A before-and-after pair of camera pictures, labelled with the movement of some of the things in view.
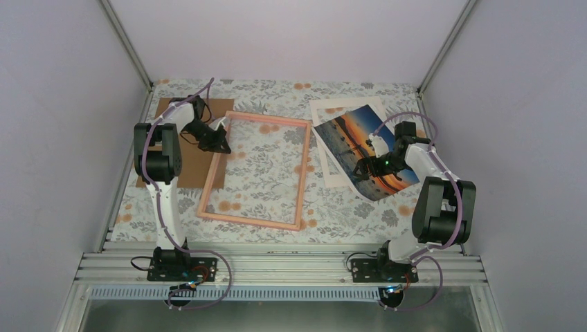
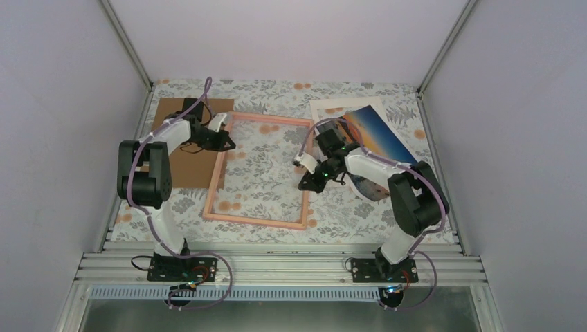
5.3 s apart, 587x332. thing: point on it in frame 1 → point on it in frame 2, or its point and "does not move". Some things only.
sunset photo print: (346, 139) does not move
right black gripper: (363, 162) → (312, 185)
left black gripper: (214, 144) does not move
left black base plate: (183, 269) does not move
